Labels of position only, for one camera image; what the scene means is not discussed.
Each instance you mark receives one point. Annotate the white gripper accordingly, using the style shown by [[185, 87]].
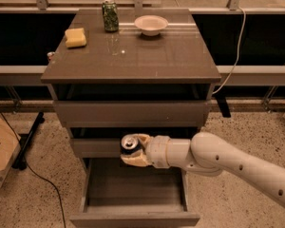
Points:
[[160, 150]]

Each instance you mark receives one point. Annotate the blue pepsi can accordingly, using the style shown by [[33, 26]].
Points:
[[130, 144]]

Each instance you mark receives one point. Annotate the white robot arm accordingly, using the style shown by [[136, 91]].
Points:
[[205, 154]]

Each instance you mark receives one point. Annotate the grey middle drawer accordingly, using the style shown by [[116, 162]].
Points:
[[111, 148]]

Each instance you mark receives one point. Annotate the grey open bottom drawer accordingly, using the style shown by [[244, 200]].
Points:
[[117, 195]]

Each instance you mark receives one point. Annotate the grey top drawer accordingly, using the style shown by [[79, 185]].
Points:
[[132, 114]]

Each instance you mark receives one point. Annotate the grey drawer cabinet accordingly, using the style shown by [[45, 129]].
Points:
[[127, 66]]

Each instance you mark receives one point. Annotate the red can behind cabinet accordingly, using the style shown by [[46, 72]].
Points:
[[50, 55]]

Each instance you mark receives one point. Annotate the green soda can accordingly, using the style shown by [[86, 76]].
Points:
[[110, 16]]

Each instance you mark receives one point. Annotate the black table leg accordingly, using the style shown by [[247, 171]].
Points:
[[222, 104]]

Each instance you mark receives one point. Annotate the black tube on floor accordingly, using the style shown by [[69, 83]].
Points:
[[25, 142]]

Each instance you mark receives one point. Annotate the white bowl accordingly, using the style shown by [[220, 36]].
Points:
[[151, 25]]

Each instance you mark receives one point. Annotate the yellow sponge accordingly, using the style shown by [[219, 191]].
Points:
[[75, 37]]

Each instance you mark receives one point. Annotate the cardboard box left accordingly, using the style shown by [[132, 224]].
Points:
[[9, 149]]

